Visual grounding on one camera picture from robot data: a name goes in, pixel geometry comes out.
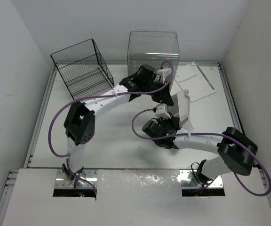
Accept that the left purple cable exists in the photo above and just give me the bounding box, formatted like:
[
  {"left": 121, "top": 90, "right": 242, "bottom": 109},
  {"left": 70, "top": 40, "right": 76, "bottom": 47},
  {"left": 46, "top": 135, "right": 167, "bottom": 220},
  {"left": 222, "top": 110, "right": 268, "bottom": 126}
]
[{"left": 49, "top": 60, "right": 174, "bottom": 194}]

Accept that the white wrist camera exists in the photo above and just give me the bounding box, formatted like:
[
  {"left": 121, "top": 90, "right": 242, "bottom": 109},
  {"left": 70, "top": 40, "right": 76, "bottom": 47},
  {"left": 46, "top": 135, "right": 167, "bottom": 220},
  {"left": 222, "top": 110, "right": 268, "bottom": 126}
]
[
  {"left": 156, "top": 68, "right": 172, "bottom": 83},
  {"left": 155, "top": 104, "right": 170, "bottom": 119}
]

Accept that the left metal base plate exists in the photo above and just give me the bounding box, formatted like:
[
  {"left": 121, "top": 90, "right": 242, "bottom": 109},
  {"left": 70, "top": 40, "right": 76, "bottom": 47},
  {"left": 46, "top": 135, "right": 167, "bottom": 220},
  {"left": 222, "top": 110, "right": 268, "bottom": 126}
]
[{"left": 55, "top": 167, "right": 99, "bottom": 189}]

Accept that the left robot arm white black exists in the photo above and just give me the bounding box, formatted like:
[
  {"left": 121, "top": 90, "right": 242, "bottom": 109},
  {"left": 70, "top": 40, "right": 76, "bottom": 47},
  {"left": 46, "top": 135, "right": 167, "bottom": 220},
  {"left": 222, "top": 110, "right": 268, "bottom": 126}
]
[{"left": 64, "top": 63, "right": 174, "bottom": 175}]

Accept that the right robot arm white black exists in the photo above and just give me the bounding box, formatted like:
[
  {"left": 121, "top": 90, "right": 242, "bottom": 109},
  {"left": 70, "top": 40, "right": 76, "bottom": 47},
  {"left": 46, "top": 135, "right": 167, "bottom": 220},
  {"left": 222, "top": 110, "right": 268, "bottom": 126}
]
[{"left": 142, "top": 118, "right": 258, "bottom": 185}]

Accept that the clear plastic drawer cabinet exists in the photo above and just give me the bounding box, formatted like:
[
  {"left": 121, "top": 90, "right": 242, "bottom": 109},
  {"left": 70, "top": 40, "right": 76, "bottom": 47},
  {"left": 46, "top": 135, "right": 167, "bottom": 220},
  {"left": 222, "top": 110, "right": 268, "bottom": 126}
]
[{"left": 127, "top": 29, "right": 180, "bottom": 95}]

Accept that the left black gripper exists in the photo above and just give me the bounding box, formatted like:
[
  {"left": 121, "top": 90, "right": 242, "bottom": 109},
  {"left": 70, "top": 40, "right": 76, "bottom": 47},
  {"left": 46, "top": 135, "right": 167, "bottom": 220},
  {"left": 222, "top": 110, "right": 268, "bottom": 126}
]
[{"left": 141, "top": 80, "right": 173, "bottom": 105}]

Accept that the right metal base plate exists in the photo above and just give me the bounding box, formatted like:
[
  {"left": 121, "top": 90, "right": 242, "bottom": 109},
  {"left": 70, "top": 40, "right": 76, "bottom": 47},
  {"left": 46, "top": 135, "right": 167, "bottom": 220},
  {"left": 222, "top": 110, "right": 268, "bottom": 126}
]
[{"left": 177, "top": 169, "right": 224, "bottom": 190}]

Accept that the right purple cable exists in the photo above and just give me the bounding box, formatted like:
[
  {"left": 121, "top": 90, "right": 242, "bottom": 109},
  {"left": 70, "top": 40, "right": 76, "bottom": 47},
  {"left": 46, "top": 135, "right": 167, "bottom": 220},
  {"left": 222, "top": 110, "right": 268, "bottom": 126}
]
[{"left": 131, "top": 108, "right": 271, "bottom": 197}]

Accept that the purple cable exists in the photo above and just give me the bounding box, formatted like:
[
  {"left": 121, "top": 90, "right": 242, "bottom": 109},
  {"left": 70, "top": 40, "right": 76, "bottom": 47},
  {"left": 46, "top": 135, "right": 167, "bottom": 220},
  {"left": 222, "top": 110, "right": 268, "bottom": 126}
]
[
  {"left": 131, "top": 108, "right": 271, "bottom": 197},
  {"left": 49, "top": 60, "right": 174, "bottom": 194}
]

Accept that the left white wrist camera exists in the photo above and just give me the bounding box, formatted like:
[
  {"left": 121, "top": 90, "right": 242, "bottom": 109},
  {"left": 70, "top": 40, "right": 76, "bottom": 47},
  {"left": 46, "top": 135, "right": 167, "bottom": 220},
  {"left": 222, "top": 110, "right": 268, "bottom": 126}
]
[{"left": 156, "top": 68, "right": 172, "bottom": 83}]

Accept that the metal base plate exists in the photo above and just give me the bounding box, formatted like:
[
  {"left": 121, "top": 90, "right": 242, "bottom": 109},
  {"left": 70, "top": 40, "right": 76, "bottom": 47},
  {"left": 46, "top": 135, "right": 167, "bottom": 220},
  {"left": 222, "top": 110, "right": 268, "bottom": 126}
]
[
  {"left": 55, "top": 167, "right": 99, "bottom": 189},
  {"left": 177, "top": 169, "right": 224, "bottom": 190}
]

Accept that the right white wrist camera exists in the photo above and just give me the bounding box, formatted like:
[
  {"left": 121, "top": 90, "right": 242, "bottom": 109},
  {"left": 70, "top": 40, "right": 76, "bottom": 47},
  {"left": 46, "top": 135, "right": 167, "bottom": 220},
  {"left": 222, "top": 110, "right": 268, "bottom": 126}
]
[{"left": 155, "top": 104, "right": 170, "bottom": 119}]

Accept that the black wire mesh rack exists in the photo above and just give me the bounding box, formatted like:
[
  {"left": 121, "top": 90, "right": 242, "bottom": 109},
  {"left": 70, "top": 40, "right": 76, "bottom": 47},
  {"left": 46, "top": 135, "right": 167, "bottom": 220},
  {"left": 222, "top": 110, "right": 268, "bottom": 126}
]
[{"left": 50, "top": 39, "right": 114, "bottom": 99}]

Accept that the white instruction sheet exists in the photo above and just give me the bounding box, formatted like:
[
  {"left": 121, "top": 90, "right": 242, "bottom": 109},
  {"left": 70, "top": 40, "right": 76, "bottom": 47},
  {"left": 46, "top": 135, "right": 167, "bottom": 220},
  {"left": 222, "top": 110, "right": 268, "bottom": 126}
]
[{"left": 175, "top": 63, "right": 216, "bottom": 102}]

